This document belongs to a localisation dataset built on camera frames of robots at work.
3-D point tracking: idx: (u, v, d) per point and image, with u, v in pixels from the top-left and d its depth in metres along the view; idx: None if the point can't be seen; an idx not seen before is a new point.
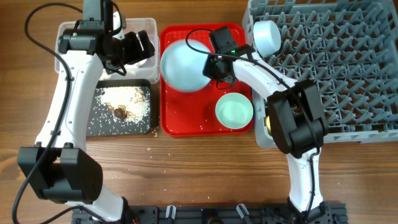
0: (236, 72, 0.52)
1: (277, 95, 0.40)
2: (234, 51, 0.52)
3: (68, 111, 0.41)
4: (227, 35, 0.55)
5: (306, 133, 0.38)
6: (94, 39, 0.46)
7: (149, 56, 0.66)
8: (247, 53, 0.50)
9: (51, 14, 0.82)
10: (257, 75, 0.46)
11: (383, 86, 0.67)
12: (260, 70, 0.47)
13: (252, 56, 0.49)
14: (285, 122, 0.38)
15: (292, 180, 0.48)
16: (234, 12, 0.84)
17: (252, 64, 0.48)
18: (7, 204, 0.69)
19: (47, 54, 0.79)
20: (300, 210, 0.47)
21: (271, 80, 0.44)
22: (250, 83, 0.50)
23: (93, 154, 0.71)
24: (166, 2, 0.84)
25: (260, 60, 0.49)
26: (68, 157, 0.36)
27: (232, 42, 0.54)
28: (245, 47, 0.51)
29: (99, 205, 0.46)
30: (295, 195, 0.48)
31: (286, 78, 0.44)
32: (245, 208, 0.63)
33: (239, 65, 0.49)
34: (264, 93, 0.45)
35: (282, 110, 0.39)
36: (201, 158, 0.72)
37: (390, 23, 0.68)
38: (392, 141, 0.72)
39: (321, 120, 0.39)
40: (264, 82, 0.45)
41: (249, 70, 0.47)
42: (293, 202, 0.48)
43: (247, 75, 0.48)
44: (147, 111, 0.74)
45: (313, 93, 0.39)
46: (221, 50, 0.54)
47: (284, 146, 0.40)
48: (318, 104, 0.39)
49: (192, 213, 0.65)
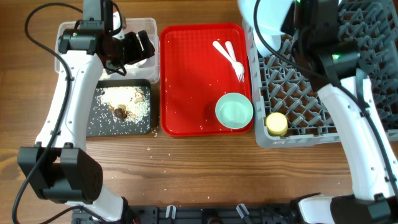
0: (322, 90, 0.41)
1: (380, 205, 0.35)
2: (339, 56, 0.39)
3: (68, 111, 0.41)
4: (330, 10, 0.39)
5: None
6: (93, 39, 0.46)
7: (149, 56, 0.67)
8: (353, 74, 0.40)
9: (51, 14, 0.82)
10: (361, 138, 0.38)
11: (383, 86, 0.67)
12: (367, 129, 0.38)
13: (360, 83, 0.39)
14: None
15: (316, 206, 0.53)
16: (234, 12, 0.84)
17: (359, 116, 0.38)
18: (6, 204, 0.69)
19: (48, 54, 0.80)
20: (305, 219, 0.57)
21: (377, 163, 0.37)
22: (339, 127, 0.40)
23: (93, 154, 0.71)
24: (166, 2, 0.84)
25: (371, 104, 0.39)
26: (68, 157, 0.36)
27: (333, 23, 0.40)
28: (351, 56, 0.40)
29: (99, 206, 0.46)
30: (307, 208, 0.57)
31: (397, 168, 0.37)
32: (245, 208, 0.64)
33: (341, 101, 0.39)
34: (354, 163, 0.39)
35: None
36: (201, 158, 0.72)
37: (390, 23, 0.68)
38: (392, 142, 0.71)
39: None
40: (369, 160, 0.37)
41: (351, 120, 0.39)
42: (302, 210, 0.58)
43: (344, 120, 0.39)
44: (147, 111, 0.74)
45: None
46: (317, 35, 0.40)
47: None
48: None
49: (192, 213, 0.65)
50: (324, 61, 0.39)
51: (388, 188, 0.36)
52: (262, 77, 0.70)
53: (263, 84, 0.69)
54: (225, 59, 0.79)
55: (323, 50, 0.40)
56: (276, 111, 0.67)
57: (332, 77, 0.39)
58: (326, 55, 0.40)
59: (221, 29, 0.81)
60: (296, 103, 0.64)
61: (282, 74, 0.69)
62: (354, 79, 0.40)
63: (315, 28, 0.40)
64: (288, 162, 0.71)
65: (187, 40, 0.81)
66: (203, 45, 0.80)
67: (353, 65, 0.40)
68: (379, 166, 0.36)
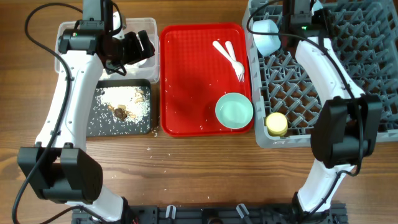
0: (297, 51, 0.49)
1: (336, 101, 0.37)
2: (306, 28, 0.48)
3: (68, 112, 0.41)
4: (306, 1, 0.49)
5: (349, 148, 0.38)
6: (94, 39, 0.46)
7: (149, 56, 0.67)
8: (318, 37, 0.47)
9: (51, 14, 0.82)
10: (321, 66, 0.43)
11: (383, 86, 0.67)
12: (327, 61, 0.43)
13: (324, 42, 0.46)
14: (334, 134, 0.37)
15: (308, 181, 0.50)
16: (234, 11, 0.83)
17: (320, 53, 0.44)
18: (6, 204, 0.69)
19: (48, 54, 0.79)
20: (303, 208, 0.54)
21: (335, 80, 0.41)
22: (309, 69, 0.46)
23: (93, 154, 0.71)
24: (166, 2, 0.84)
25: (331, 50, 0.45)
26: (68, 157, 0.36)
27: (306, 12, 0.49)
28: (318, 28, 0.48)
29: (99, 205, 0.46)
30: (304, 195, 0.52)
31: (354, 85, 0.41)
32: (245, 208, 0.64)
33: (306, 48, 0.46)
34: (319, 87, 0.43)
35: (339, 119, 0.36)
36: (201, 158, 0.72)
37: (390, 23, 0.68)
38: (392, 141, 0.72)
39: (369, 140, 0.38)
40: (328, 78, 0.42)
41: (313, 58, 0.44)
42: (300, 200, 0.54)
43: (310, 61, 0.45)
44: (147, 111, 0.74)
45: (375, 112, 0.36)
46: (293, 17, 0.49)
47: (321, 152, 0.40)
48: (375, 125, 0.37)
49: (192, 213, 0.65)
50: (296, 32, 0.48)
51: (347, 96, 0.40)
52: (262, 77, 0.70)
53: (263, 84, 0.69)
54: (225, 60, 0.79)
55: (296, 24, 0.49)
56: (276, 111, 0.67)
57: (301, 36, 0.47)
58: (296, 30, 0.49)
59: (221, 29, 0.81)
60: (296, 103, 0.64)
61: (282, 74, 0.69)
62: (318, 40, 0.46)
63: (292, 13, 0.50)
64: (288, 162, 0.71)
65: (186, 39, 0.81)
66: (203, 44, 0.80)
67: (317, 34, 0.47)
68: (336, 81, 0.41)
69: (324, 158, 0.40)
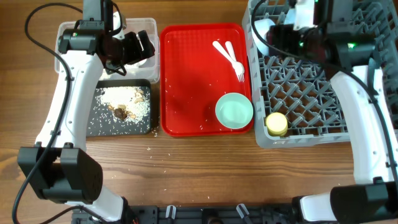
0: (335, 78, 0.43)
1: (379, 188, 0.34)
2: (354, 45, 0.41)
3: (68, 111, 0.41)
4: (347, 7, 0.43)
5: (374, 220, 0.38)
6: (94, 39, 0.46)
7: (149, 56, 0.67)
8: (366, 66, 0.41)
9: (51, 14, 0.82)
10: (365, 122, 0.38)
11: (383, 86, 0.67)
12: (374, 116, 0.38)
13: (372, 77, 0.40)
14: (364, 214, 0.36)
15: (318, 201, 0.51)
16: (234, 12, 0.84)
17: (368, 102, 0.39)
18: (7, 204, 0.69)
19: (48, 54, 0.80)
20: (305, 217, 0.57)
21: (379, 150, 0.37)
22: (346, 111, 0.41)
23: (93, 154, 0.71)
24: (166, 2, 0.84)
25: (380, 94, 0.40)
26: (68, 157, 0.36)
27: (347, 20, 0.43)
28: (367, 44, 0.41)
29: (99, 206, 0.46)
30: (307, 206, 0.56)
31: (397, 156, 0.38)
32: (245, 208, 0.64)
33: (351, 87, 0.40)
34: (357, 147, 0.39)
35: (375, 206, 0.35)
36: (201, 158, 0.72)
37: (390, 23, 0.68)
38: None
39: None
40: (372, 142, 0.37)
41: (359, 109, 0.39)
42: (302, 209, 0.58)
43: (352, 107, 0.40)
44: (147, 111, 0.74)
45: None
46: (331, 26, 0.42)
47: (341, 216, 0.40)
48: None
49: (192, 213, 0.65)
50: (339, 48, 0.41)
51: (389, 176, 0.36)
52: (262, 77, 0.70)
53: (263, 84, 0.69)
54: (225, 60, 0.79)
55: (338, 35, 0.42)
56: (276, 111, 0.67)
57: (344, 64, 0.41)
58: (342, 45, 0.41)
59: (221, 29, 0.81)
60: (296, 103, 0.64)
61: (282, 74, 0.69)
62: (366, 71, 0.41)
63: (330, 21, 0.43)
64: (288, 162, 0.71)
65: (187, 40, 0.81)
66: (203, 44, 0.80)
67: (366, 55, 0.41)
68: (381, 152, 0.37)
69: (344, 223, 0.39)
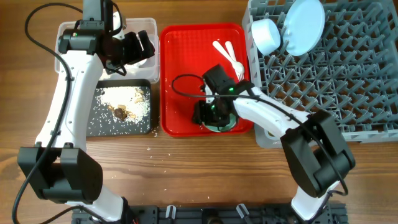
0: (237, 110, 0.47)
1: (290, 135, 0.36)
2: (232, 88, 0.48)
3: (68, 111, 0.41)
4: (222, 73, 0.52)
5: (329, 169, 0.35)
6: (94, 39, 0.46)
7: (149, 56, 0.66)
8: (245, 89, 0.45)
9: (51, 14, 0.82)
10: (262, 112, 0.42)
11: (383, 86, 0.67)
12: (263, 104, 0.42)
13: (252, 91, 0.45)
14: (306, 163, 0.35)
15: (300, 198, 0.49)
16: (234, 12, 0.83)
17: (256, 101, 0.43)
18: (6, 204, 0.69)
19: (48, 54, 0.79)
20: (305, 218, 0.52)
21: (280, 117, 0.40)
22: (255, 119, 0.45)
23: (93, 154, 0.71)
24: (166, 2, 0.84)
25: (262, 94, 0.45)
26: (68, 157, 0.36)
27: (228, 79, 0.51)
28: (244, 83, 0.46)
29: (99, 206, 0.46)
30: (300, 207, 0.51)
31: (296, 112, 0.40)
32: (245, 208, 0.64)
33: (240, 103, 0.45)
34: (272, 130, 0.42)
35: (302, 150, 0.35)
36: (201, 158, 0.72)
37: (390, 23, 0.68)
38: (392, 141, 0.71)
39: (343, 152, 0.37)
40: (272, 119, 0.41)
41: (252, 108, 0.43)
42: (297, 211, 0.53)
43: (252, 114, 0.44)
44: (147, 111, 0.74)
45: (329, 124, 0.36)
46: (218, 88, 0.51)
47: (310, 189, 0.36)
48: (338, 135, 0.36)
49: (192, 213, 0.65)
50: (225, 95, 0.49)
51: (295, 124, 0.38)
52: (262, 77, 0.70)
53: (263, 84, 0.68)
54: (225, 60, 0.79)
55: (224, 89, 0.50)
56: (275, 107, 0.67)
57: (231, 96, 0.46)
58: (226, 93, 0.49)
59: (222, 29, 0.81)
60: (296, 103, 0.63)
61: (282, 74, 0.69)
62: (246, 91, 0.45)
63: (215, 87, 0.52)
64: None
65: (187, 40, 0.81)
66: (203, 45, 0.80)
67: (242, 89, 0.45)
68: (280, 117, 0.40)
69: (317, 193, 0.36)
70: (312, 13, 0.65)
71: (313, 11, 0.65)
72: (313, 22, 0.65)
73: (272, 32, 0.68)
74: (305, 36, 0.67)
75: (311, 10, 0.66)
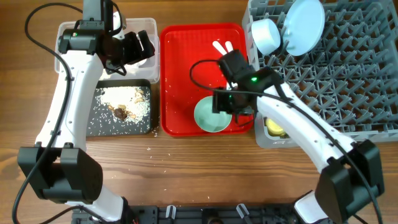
0: (259, 106, 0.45)
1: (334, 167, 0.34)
2: (255, 78, 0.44)
3: (68, 111, 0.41)
4: (240, 60, 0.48)
5: (360, 202, 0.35)
6: (94, 39, 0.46)
7: (149, 56, 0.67)
8: (274, 86, 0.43)
9: (51, 14, 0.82)
10: (297, 124, 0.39)
11: (383, 86, 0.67)
12: (298, 114, 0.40)
13: (282, 91, 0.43)
14: (346, 197, 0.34)
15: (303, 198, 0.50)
16: (234, 12, 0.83)
17: (290, 107, 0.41)
18: (7, 204, 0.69)
19: (48, 54, 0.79)
20: (305, 220, 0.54)
21: (319, 137, 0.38)
22: (285, 127, 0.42)
23: (93, 154, 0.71)
24: (166, 2, 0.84)
25: (295, 98, 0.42)
26: (68, 157, 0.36)
27: (246, 66, 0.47)
28: (268, 74, 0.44)
29: (99, 206, 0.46)
30: (303, 209, 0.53)
31: (337, 135, 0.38)
32: (245, 208, 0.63)
33: (269, 104, 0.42)
34: (304, 145, 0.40)
35: (345, 185, 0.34)
36: (201, 158, 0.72)
37: (390, 23, 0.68)
38: (392, 141, 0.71)
39: (377, 185, 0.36)
40: (310, 137, 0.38)
41: (285, 117, 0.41)
42: (300, 211, 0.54)
43: (283, 122, 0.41)
44: (147, 111, 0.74)
45: (374, 159, 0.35)
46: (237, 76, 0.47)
47: (334, 215, 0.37)
48: (378, 170, 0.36)
49: (192, 213, 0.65)
50: (246, 84, 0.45)
51: (337, 151, 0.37)
52: None
53: None
54: None
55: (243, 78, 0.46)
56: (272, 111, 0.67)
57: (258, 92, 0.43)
58: (247, 82, 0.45)
59: (222, 29, 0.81)
60: None
61: (282, 74, 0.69)
62: (275, 89, 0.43)
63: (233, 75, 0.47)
64: (288, 162, 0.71)
65: (187, 40, 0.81)
66: (203, 44, 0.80)
67: (269, 81, 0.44)
68: (320, 138, 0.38)
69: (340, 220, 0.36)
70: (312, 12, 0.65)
71: (313, 10, 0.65)
72: (313, 22, 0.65)
73: (272, 32, 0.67)
74: (305, 36, 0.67)
75: (311, 10, 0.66)
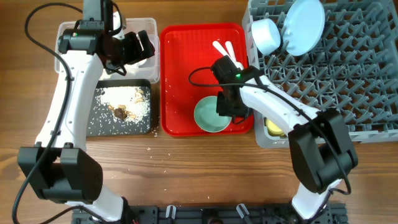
0: (243, 97, 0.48)
1: (298, 131, 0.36)
2: (239, 74, 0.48)
3: (68, 112, 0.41)
4: (229, 63, 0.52)
5: (333, 168, 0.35)
6: (94, 39, 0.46)
7: (149, 56, 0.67)
8: (254, 78, 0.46)
9: (51, 14, 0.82)
10: (270, 103, 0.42)
11: (383, 86, 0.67)
12: (271, 95, 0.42)
13: (260, 80, 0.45)
14: (313, 160, 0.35)
15: (301, 194, 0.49)
16: (234, 11, 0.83)
17: (264, 92, 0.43)
18: (6, 204, 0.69)
19: (48, 54, 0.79)
20: (303, 216, 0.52)
21: (288, 111, 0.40)
22: (262, 111, 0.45)
23: (93, 154, 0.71)
24: (166, 2, 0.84)
25: (271, 85, 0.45)
26: (68, 157, 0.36)
27: (235, 68, 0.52)
28: (250, 70, 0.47)
29: (99, 206, 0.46)
30: (301, 205, 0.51)
31: (306, 107, 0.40)
32: (244, 208, 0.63)
33: (247, 91, 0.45)
34: (278, 123, 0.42)
35: (310, 147, 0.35)
36: (201, 158, 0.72)
37: (390, 23, 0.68)
38: (392, 141, 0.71)
39: (349, 152, 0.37)
40: (280, 112, 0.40)
41: (260, 99, 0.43)
42: (297, 208, 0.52)
43: (260, 105, 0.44)
44: (147, 111, 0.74)
45: (338, 124, 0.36)
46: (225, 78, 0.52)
47: (311, 185, 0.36)
48: (346, 135, 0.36)
49: (192, 213, 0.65)
50: (232, 81, 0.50)
51: (305, 120, 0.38)
52: None
53: None
54: None
55: (230, 77, 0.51)
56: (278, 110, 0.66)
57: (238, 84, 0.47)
58: (232, 80, 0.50)
59: (222, 29, 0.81)
60: None
61: (282, 74, 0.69)
62: (254, 80, 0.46)
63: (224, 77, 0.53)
64: (288, 162, 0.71)
65: (187, 40, 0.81)
66: (203, 45, 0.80)
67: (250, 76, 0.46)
68: (289, 112, 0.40)
69: (317, 190, 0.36)
70: (311, 13, 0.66)
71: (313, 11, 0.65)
72: (313, 22, 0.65)
73: (272, 32, 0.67)
74: (305, 36, 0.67)
75: (311, 10, 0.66)
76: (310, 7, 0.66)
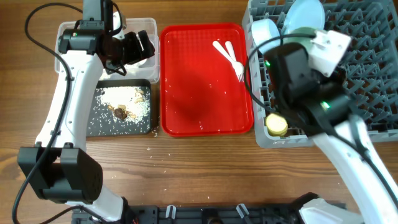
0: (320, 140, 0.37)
1: None
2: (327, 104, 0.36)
3: (68, 111, 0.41)
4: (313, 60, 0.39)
5: None
6: (94, 39, 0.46)
7: (149, 56, 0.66)
8: (348, 126, 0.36)
9: (51, 14, 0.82)
10: (369, 186, 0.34)
11: (383, 86, 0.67)
12: (372, 173, 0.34)
13: (358, 138, 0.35)
14: None
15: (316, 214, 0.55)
16: (234, 12, 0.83)
17: (360, 160, 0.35)
18: (7, 204, 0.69)
19: (48, 54, 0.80)
20: None
21: (388, 206, 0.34)
22: (344, 176, 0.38)
23: (93, 154, 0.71)
24: (166, 2, 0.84)
25: (370, 146, 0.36)
26: (68, 157, 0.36)
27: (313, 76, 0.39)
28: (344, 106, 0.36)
29: (99, 206, 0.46)
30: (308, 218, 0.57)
31: None
32: (245, 208, 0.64)
33: (337, 148, 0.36)
34: (357, 199, 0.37)
35: None
36: (201, 158, 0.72)
37: (390, 23, 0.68)
38: (392, 141, 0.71)
39: None
40: (377, 204, 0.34)
41: (356, 172, 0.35)
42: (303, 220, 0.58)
43: (351, 175, 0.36)
44: (147, 111, 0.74)
45: None
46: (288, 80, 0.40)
47: None
48: None
49: (192, 213, 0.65)
50: (309, 107, 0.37)
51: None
52: (262, 77, 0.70)
53: (263, 84, 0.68)
54: (226, 60, 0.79)
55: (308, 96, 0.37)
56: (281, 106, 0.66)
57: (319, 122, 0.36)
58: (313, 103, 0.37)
59: (222, 30, 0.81)
60: None
61: None
62: (350, 129, 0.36)
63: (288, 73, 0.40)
64: (288, 162, 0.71)
65: (187, 40, 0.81)
66: (203, 44, 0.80)
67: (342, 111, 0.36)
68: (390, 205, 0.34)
69: None
70: (314, 15, 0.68)
71: (315, 13, 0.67)
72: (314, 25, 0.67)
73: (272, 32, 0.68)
74: None
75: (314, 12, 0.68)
76: (313, 8, 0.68)
